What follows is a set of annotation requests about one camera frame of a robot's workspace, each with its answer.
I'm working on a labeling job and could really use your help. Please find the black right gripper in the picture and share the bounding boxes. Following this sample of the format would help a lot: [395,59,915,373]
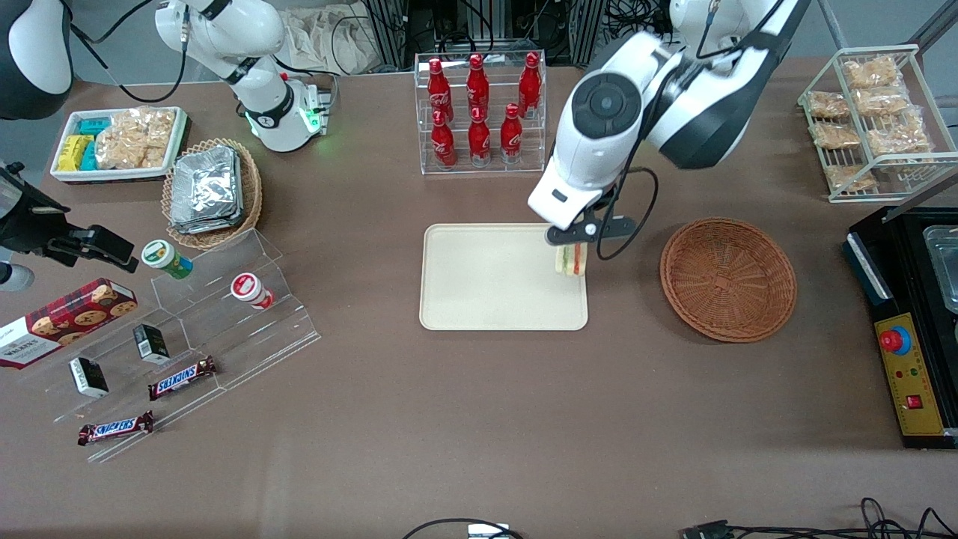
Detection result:
[0,163,141,272]

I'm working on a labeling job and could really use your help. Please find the triangle sandwich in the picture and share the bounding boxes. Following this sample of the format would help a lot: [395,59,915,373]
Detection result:
[554,243,587,278]

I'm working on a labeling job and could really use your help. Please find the white rectangular snack tray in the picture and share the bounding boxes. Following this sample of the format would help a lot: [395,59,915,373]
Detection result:
[50,106,189,185]

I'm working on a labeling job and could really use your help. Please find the beige plastic tray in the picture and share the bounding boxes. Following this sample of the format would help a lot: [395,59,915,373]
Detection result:
[419,223,589,332]

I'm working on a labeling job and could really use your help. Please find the round brown wicker basket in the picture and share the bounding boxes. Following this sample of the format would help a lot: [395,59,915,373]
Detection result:
[659,217,797,344]

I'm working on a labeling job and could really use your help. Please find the oval wicker basket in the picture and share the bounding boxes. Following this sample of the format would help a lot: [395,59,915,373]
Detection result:
[162,138,263,251]

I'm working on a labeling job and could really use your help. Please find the red tartan cookie box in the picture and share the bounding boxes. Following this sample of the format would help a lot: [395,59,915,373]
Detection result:
[0,278,138,369]

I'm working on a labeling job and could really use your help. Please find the green lidded snack cup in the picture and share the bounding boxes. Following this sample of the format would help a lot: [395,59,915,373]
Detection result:
[141,240,194,280]

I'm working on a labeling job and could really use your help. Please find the yellow snack packet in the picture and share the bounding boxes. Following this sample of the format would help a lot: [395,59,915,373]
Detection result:
[58,135,94,172]

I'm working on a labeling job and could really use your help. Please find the small black carton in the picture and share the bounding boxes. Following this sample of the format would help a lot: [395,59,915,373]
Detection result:
[132,323,171,365]
[69,357,110,398]

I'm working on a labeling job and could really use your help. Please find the clear acrylic bottle rack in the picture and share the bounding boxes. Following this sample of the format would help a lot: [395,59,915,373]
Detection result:
[414,51,547,176]

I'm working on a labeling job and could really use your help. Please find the clear bag of crackers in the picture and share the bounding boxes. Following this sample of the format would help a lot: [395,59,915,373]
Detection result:
[95,107,177,171]

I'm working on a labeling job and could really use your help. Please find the red cola bottle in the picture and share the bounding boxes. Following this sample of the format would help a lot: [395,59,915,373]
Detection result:
[431,110,457,170]
[500,103,524,165]
[469,107,492,167]
[519,52,542,121]
[427,58,454,124]
[466,54,490,119]

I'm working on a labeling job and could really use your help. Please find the silver foil pouch stack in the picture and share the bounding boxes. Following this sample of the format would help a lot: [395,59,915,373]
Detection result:
[169,145,245,235]

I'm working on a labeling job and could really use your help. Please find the brown Snickers bar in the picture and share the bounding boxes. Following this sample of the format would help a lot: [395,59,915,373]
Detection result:
[147,356,219,401]
[77,410,155,447]

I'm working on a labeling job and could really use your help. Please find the red lidded snack cup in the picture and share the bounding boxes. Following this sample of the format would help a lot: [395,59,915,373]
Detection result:
[230,272,275,311]

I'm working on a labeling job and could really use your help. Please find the clear acrylic stepped display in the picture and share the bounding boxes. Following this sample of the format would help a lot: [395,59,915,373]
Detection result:
[19,228,323,463]

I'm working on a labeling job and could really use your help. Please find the clear bag of fried snack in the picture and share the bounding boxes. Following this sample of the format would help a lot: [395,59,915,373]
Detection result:
[843,56,902,91]
[853,88,910,118]
[807,91,850,121]
[867,112,933,156]
[823,165,878,192]
[811,122,861,150]

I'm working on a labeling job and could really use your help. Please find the beige cloth bag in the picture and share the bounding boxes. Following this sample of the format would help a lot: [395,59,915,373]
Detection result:
[281,6,384,76]

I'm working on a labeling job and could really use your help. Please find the grey metal pole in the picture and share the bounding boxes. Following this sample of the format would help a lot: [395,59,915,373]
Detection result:
[817,0,854,50]

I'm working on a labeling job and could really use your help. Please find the black control box yellow panel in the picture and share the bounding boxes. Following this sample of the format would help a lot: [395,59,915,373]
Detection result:
[844,206,958,450]

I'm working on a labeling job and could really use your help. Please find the clear plastic container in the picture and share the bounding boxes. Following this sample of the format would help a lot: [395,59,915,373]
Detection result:
[923,226,958,314]

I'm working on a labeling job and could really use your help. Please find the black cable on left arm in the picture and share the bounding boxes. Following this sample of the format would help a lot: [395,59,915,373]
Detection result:
[596,0,788,262]

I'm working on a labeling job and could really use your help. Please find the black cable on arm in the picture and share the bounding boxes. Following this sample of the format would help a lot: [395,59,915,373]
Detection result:
[69,0,189,104]
[596,0,788,262]

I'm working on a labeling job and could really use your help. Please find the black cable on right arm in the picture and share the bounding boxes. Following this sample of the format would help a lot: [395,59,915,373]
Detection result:
[69,0,189,104]

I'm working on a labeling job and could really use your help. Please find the white wire rack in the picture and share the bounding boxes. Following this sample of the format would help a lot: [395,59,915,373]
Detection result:
[797,43,958,204]

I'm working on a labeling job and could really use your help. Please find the black looped cable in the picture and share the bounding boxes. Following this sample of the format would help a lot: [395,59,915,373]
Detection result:
[402,518,525,539]

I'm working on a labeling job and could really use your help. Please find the black tangled cable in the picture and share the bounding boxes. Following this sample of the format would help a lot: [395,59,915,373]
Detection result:
[726,497,958,539]

